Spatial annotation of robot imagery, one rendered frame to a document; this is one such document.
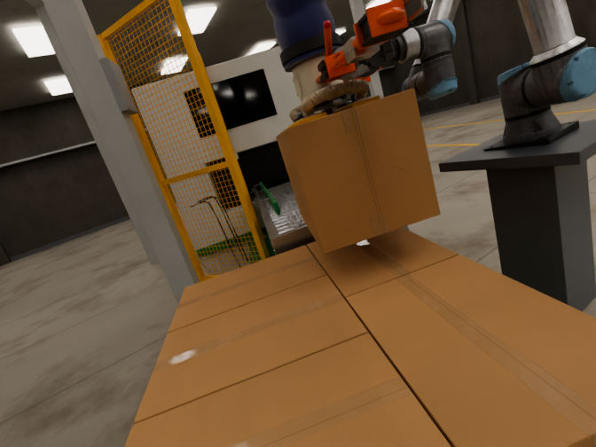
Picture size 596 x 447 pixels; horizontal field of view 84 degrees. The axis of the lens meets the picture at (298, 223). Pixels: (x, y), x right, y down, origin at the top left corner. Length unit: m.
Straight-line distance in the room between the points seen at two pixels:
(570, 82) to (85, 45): 2.31
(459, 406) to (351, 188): 0.63
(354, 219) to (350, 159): 0.19
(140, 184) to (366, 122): 1.64
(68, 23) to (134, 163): 0.82
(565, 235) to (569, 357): 0.89
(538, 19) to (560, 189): 0.58
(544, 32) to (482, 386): 1.09
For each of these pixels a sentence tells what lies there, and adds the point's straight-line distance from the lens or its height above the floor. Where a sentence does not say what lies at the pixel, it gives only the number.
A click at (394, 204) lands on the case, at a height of 0.76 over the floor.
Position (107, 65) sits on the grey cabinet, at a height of 1.73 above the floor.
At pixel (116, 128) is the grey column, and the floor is 1.39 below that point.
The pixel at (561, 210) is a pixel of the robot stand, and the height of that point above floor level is 0.49.
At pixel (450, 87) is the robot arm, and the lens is 1.20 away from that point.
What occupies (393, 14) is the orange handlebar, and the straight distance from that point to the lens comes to 0.74.
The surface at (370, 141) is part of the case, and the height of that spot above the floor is 0.97.
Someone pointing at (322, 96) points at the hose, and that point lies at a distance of 1.14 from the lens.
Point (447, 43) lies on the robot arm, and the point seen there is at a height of 1.17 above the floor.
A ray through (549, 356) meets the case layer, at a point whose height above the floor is 0.54.
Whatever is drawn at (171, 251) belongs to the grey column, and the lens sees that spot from 2.39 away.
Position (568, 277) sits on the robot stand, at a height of 0.21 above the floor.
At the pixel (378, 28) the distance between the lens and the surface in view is 0.74.
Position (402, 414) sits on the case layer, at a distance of 0.70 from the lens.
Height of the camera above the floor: 1.06
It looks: 15 degrees down
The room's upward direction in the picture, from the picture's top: 18 degrees counter-clockwise
